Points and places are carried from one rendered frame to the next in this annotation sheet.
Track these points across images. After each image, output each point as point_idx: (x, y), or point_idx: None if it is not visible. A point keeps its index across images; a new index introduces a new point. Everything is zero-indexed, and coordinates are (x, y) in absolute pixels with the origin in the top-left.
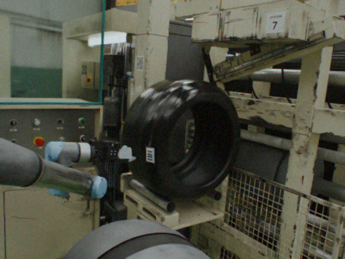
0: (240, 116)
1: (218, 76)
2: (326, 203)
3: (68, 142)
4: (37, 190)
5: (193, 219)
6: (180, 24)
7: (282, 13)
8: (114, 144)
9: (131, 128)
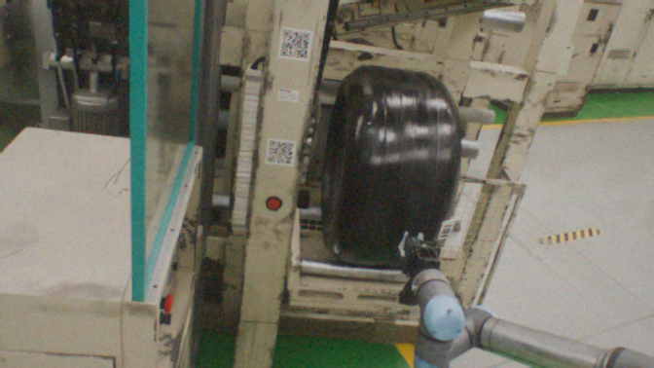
0: (341, 78)
1: (350, 28)
2: (509, 184)
3: (444, 289)
4: None
5: None
6: None
7: None
8: (430, 244)
9: (398, 199)
